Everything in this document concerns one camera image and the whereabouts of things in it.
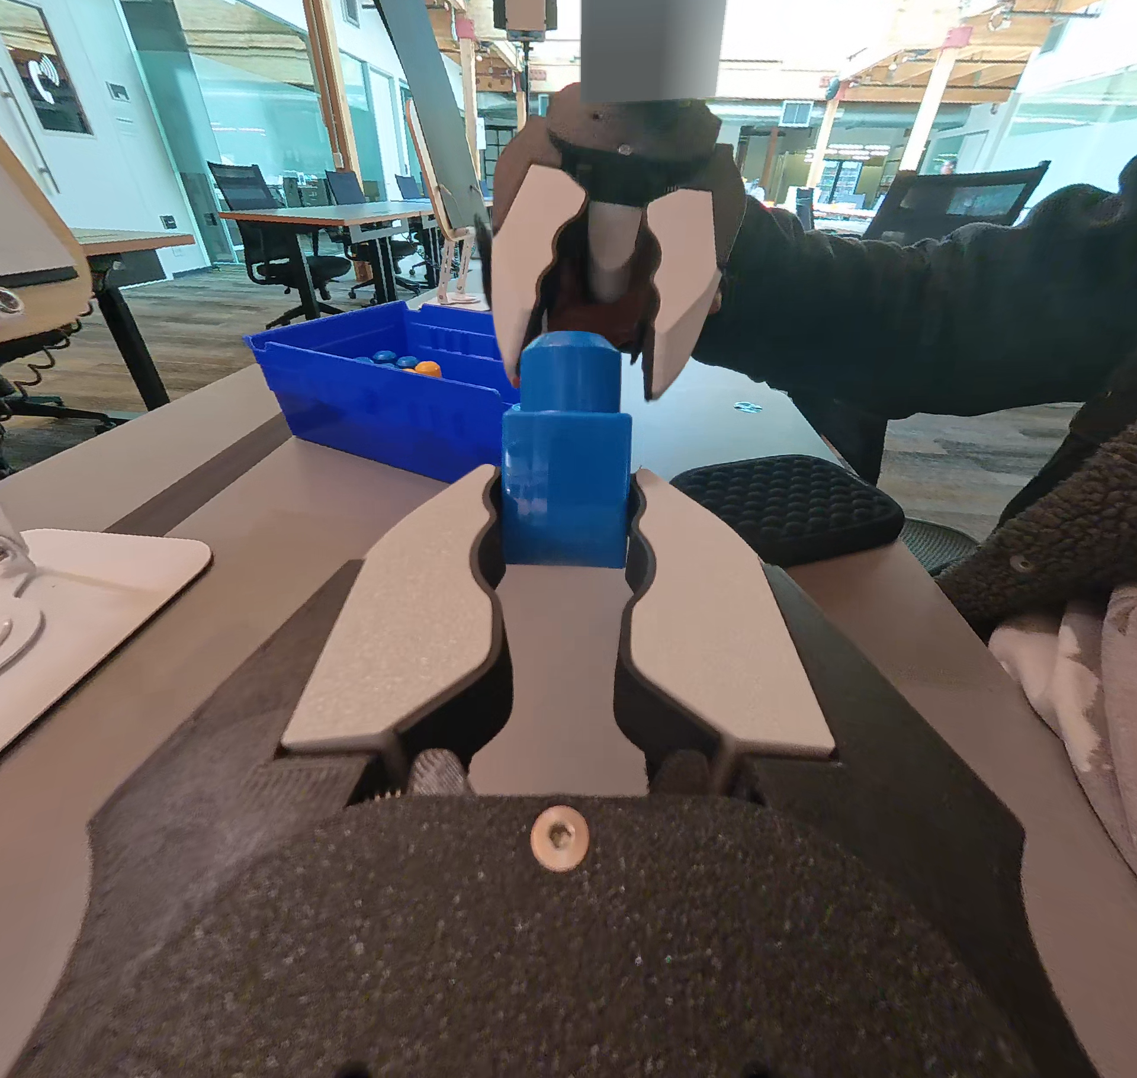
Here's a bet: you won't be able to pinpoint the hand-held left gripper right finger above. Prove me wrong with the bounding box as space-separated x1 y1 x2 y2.
615 468 838 793

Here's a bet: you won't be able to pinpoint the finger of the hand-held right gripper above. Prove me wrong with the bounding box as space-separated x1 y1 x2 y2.
642 193 724 403
491 163 593 386

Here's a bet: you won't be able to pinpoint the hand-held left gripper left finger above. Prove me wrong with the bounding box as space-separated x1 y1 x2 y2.
280 465 517 790

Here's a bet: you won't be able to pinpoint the pile of blue yellow blocks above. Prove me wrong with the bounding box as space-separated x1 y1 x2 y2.
354 350 444 379

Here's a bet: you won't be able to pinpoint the blue two-stud block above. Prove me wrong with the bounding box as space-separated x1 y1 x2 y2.
501 331 635 569

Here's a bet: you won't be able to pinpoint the blue plastic bin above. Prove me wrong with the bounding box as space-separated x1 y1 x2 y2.
245 301 521 485

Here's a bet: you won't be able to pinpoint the person's right hand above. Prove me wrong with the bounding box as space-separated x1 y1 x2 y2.
544 244 660 358

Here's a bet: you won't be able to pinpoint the black chair armrest pad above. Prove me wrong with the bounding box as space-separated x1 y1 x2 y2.
671 455 905 568

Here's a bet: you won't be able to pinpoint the rows of office desks and chairs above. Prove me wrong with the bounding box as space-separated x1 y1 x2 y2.
738 141 890 232

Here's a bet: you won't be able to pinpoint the black studio light panel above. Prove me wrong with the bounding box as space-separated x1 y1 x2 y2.
492 0 559 120

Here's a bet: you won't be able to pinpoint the wooden-top office desk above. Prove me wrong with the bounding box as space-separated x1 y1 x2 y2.
71 228 197 413
220 202 437 325

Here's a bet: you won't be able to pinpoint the grey mesh chair seat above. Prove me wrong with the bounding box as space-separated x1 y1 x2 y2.
902 518 979 576

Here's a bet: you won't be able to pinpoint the black mesh office chair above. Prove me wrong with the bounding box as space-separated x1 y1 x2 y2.
862 162 1052 244

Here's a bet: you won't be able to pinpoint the white stand with wooden board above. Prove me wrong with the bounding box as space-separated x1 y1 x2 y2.
0 132 215 751

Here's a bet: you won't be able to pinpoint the person's black fleece-lined jacket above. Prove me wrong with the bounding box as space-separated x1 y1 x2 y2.
938 386 1137 644

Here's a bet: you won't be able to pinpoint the person's grey printed sweatshirt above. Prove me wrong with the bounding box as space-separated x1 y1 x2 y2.
989 586 1137 875

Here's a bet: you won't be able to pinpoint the phone icon wall sign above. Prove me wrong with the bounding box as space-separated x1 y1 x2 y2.
0 0 95 136

